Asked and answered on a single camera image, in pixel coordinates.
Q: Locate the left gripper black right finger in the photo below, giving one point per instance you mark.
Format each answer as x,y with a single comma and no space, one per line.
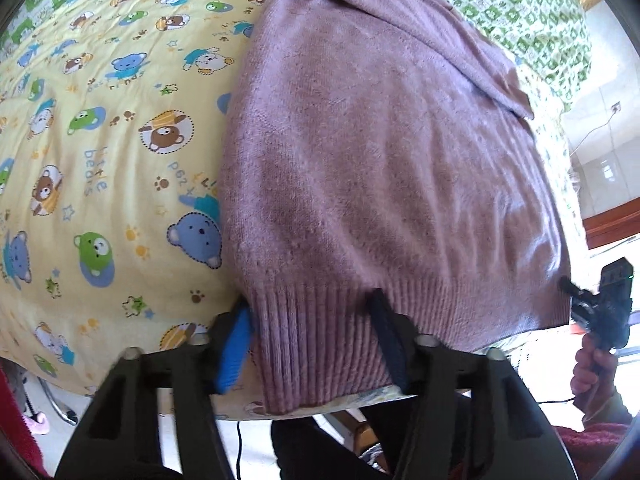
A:
474,417

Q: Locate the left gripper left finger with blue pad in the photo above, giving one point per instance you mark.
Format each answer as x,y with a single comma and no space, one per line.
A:
118,436

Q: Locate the purple knit sweater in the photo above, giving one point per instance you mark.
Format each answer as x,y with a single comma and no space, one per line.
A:
381,145

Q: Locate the person right hand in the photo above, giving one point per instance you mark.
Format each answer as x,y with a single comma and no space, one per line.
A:
593,376

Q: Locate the pink slipper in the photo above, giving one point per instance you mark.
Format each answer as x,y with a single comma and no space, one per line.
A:
38,424

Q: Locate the green white checkered quilt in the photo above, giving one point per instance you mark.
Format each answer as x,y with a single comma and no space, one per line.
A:
550,36

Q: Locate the yellow bear print bedsheet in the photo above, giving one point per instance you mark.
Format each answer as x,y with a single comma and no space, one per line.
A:
112,119

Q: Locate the wooden bed frame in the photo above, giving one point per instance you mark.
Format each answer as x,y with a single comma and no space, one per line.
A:
613,225

